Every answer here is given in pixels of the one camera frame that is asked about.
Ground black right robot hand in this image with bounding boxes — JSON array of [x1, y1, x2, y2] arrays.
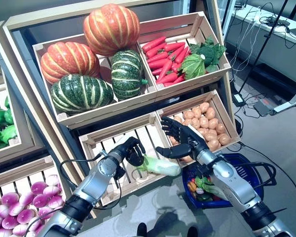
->
[[155, 116, 210, 160]]

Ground black hub box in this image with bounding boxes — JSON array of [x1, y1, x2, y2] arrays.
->
[[266, 17, 291, 28]]

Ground dark green toy cucumber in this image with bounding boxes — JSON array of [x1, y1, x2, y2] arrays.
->
[[196, 194, 214, 202]]

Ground device with red display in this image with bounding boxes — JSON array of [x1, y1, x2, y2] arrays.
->
[[259, 97, 278, 106]]

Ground dark green leafy bunch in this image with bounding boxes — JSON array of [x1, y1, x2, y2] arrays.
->
[[189, 36, 227, 74]]

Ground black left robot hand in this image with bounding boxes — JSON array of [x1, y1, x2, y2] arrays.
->
[[111, 136, 147, 167]]

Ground orange striped pumpkin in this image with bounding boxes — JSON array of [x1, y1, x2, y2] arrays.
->
[[40, 41, 101, 85], [83, 3, 141, 57]]

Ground white office desk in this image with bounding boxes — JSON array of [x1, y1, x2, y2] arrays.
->
[[224, 4, 296, 117]]

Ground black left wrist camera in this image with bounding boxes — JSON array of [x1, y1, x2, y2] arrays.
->
[[114, 165, 126, 180]]

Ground wooden display shelf frame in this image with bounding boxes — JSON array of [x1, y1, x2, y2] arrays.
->
[[2, 0, 236, 220], [0, 21, 47, 171]]

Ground napa cabbage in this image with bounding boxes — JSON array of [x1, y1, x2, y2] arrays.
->
[[202, 181, 224, 197], [136, 154, 182, 177]]

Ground light green lettuce head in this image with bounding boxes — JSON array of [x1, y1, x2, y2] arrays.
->
[[180, 53, 207, 80], [0, 124, 18, 144]]

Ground silver left robot leg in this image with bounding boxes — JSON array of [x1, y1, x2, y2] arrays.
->
[[137, 222, 148, 237]]

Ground grey floor box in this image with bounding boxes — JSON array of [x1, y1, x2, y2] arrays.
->
[[253, 101, 277, 117]]

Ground green striped pumpkin with stem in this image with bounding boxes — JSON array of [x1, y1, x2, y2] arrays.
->
[[111, 49, 148, 101]]

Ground blue plastic shopping basket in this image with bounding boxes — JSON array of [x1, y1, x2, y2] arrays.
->
[[182, 153, 277, 209]]

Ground black metal stand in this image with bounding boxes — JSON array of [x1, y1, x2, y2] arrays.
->
[[238, 0, 296, 94]]

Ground black power adapter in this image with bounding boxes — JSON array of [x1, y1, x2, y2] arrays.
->
[[231, 92, 246, 107]]

